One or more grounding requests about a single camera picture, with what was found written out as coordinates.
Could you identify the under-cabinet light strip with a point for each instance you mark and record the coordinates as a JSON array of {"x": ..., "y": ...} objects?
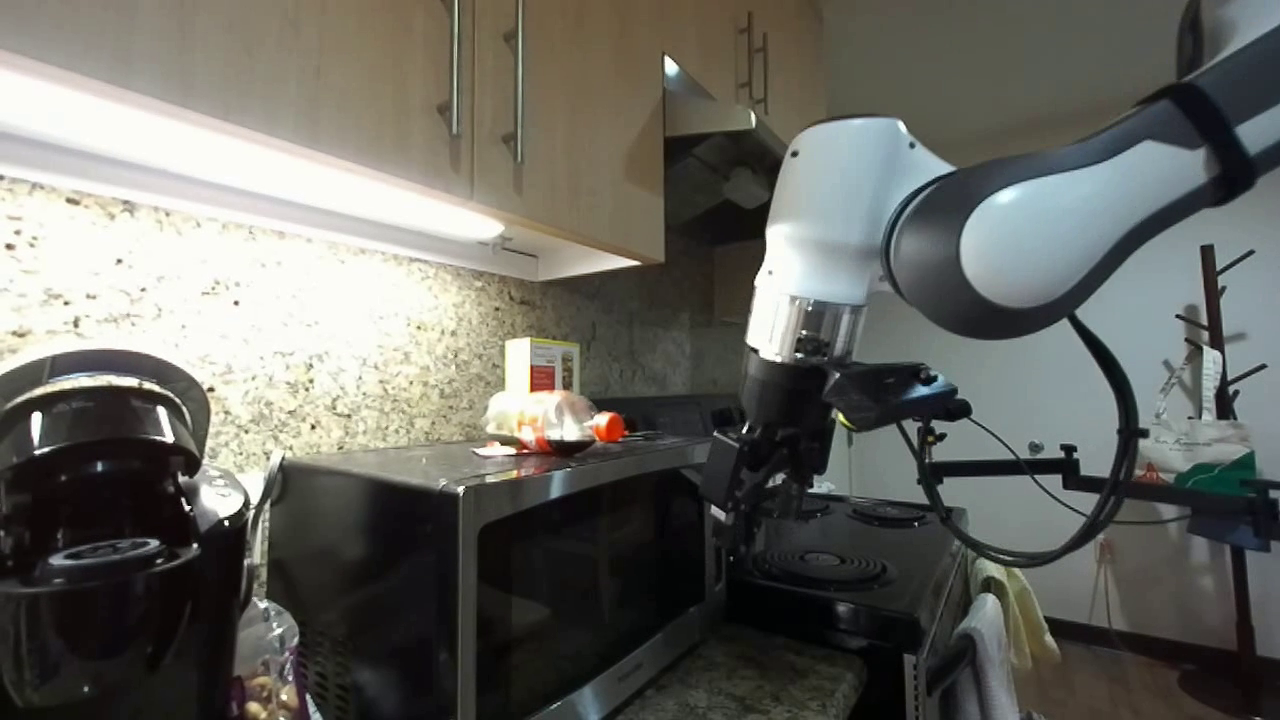
[{"x": 84, "y": 135}]

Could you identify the stainless steel microwave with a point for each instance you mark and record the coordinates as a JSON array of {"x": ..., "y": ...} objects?
[{"x": 456, "y": 586}]

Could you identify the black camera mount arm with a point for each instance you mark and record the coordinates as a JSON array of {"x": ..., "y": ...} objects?
[{"x": 1251, "y": 521}]

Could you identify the black coffee maker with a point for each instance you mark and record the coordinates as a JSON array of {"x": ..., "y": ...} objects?
[{"x": 118, "y": 548}]

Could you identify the wooden mug tree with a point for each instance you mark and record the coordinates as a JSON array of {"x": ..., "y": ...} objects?
[{"x": 1206, "y": 333}]

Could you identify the plastic snack bag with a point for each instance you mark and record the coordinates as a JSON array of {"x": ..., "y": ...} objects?
[{"x": 266, "y": 666}]

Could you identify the wooden upper cabinets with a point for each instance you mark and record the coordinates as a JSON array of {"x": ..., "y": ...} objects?
[{"x": 546, "y": 114}]

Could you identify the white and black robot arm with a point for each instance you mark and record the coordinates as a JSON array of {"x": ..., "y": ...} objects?
[{"x": 982, "y": 250}]

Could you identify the stainless range hood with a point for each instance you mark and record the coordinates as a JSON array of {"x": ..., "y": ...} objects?
[{"x": 716, "y": 163}]

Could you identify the white towel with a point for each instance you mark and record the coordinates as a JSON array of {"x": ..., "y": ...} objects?
[{"x": 985, "y": 681}]

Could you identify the white and red box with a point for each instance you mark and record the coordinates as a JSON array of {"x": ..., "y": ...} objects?
[{"x": 541, "y": 364}]

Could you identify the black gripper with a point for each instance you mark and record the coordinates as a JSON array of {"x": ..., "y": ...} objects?
[{"x": 786, "y": 430}]

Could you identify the green and white bag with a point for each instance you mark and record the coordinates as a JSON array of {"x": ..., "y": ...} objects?
[{"x": 1203, "y": 453}]

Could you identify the black stove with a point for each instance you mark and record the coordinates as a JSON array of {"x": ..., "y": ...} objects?
[{"x": 867, "y": 576}]

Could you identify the yellow towel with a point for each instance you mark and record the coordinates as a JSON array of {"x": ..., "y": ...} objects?
[{"x": 1026, "y": 625}]

